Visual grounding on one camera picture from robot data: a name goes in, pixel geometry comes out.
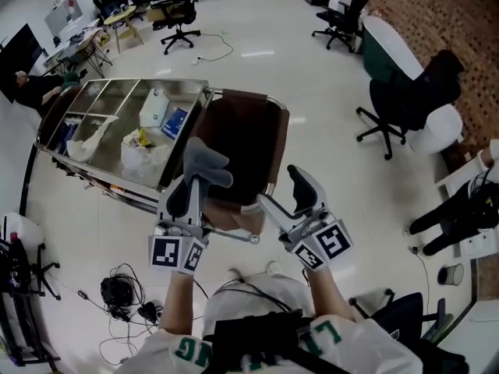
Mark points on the black monitor screen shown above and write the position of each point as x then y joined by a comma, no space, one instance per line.
17,61

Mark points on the round wooden table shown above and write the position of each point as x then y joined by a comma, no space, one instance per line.
121,16

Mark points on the white and green bathtub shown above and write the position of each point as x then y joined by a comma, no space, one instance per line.
386,49

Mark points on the white box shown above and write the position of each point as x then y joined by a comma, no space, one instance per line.
154,107

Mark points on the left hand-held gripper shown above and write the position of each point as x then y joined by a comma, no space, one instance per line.
167,249

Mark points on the white desk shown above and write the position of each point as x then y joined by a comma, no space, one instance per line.
479,333

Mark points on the stainless steel cart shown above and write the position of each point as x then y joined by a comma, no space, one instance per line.
117,103

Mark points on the beige rag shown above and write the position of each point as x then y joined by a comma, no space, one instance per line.
91,140

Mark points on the blue packet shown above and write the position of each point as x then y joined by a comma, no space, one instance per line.
175,123

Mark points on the person's white shoe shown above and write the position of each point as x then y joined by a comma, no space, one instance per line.
233,274
273,267

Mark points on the white plastic bag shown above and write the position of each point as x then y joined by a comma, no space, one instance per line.
140,154

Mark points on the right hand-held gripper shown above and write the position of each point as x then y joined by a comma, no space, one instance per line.
331,242

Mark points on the black office chair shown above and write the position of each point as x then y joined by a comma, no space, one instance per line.
177,14
405,318
409,99
345,14

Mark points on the person's white lettered shirt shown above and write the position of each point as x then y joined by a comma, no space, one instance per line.
370,345

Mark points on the small grey waste bin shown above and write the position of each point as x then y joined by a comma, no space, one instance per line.
452,275

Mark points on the white round bin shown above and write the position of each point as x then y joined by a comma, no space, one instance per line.
438,129

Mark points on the whiteboard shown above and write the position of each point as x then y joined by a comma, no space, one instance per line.
64,16

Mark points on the black chest pack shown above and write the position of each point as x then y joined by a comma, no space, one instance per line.
257,337

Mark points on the brown fabric cart bag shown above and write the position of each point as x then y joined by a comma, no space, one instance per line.
241,138

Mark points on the person's left forearm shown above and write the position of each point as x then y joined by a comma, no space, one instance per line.
177,302

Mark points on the person's right forearm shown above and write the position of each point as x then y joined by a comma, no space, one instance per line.
329,294

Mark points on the grey cloth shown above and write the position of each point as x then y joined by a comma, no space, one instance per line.
206,166

